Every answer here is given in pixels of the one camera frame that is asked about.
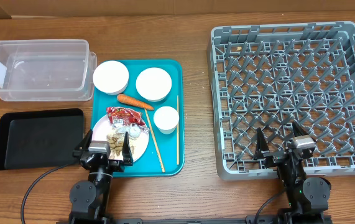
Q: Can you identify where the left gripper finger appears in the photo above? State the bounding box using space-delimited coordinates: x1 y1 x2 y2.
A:
122 132 133 166
72 129 93 157

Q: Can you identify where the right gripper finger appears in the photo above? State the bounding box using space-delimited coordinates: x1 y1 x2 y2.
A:
292 121 308 137
254 128 270 159

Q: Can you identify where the red snack wrapper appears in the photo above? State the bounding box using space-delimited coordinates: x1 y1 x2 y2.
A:
106 106 149 132

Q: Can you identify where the wooden chopstick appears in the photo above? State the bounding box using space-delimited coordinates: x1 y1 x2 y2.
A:
144 109 165 173

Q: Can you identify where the white cup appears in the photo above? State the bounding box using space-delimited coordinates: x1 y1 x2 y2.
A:
154 106 179 134

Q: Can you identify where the orange carrot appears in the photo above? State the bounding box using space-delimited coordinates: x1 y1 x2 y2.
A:
117 94 154 111

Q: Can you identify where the white bowl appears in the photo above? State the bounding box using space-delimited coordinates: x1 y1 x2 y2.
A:
93 60 129 95
136 67 172 102

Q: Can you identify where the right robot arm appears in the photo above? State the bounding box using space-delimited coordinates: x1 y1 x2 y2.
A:
254 122 332 223

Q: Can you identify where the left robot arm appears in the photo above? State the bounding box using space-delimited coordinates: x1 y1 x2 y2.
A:
68 130 133 223

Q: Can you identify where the grey dishwasher rack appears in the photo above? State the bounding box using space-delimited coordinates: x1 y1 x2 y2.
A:
208 21 355 180

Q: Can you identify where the peanut pile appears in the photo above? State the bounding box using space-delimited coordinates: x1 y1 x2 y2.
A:
106 133 125 160

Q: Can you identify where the black plastic tray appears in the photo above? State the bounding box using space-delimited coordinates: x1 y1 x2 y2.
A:
0 108 85 170

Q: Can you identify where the teal serving tray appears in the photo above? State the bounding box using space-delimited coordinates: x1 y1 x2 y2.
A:
87 58 185 178

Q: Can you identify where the clear plastic bin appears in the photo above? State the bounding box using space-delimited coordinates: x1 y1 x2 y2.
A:
0 39 97 101

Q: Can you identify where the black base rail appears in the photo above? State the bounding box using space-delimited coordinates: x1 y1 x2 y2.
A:
55 215 333 224

